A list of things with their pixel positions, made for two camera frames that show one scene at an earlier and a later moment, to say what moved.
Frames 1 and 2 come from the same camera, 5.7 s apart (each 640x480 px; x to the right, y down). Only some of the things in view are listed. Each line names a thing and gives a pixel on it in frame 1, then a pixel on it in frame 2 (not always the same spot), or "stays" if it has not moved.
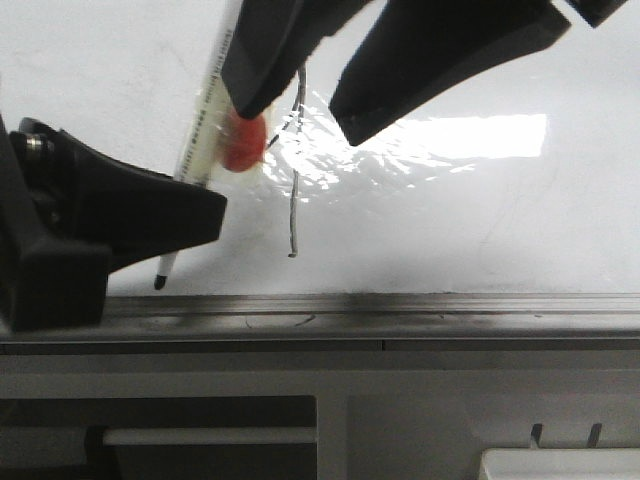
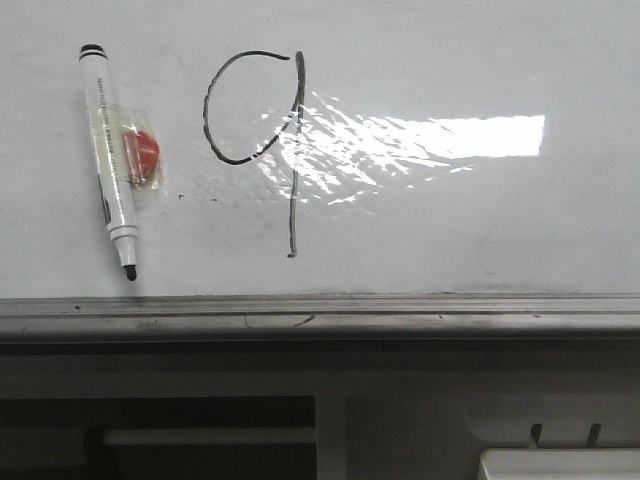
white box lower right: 560,464 stays
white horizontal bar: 208,436 stays
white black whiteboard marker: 197,154 → 110,153
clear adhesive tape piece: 228,143 → 128,147
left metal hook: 536,433 stays
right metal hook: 594,435 stays
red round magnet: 243,141 → 142,155
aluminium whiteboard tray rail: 376,317 stays
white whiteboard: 528,184 stays
